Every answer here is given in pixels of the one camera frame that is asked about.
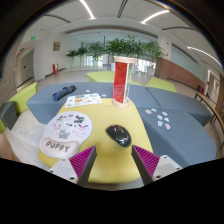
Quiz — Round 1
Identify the long grey bench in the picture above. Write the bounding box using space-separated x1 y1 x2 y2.
26 81 148 125

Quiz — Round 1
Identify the group of potted green plants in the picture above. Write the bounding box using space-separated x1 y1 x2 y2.
65 34 165 73

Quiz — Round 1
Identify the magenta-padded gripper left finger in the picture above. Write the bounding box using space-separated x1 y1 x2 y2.
48 145 98 185

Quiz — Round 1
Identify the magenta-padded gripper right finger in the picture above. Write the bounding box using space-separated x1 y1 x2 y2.
130 144 184 186

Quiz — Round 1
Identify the brown wall plaque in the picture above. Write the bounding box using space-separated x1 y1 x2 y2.
52 41 62 52

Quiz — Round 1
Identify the dark grey seat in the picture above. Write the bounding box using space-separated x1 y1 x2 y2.
0 101 18 132

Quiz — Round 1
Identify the lime green sofa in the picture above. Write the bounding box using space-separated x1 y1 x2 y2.
7 81 39 116

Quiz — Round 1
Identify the long lime green bench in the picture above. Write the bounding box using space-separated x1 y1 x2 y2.
85 70 143 87

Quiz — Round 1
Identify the wooden framed chair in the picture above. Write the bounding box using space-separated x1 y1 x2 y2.
194 84 224 148

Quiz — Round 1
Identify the short lime green bench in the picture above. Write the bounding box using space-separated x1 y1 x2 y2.
143 76 178 94

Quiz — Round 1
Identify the group of strip ceiling lights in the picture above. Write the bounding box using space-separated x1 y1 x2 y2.
78 0 224 68

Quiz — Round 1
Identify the black computer mouse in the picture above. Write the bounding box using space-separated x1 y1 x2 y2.
105 124 133 149

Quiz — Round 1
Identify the red tower with wooden ends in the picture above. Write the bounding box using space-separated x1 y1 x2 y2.
111 55 138 109

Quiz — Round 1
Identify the white cartoon puppy mouse pad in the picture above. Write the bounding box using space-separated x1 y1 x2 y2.
39 110 93 160

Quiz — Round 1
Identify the white sticker sheet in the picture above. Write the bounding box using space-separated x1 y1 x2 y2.
64 92 103 109

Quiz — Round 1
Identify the grey door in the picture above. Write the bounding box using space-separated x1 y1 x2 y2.
20 49 35 88

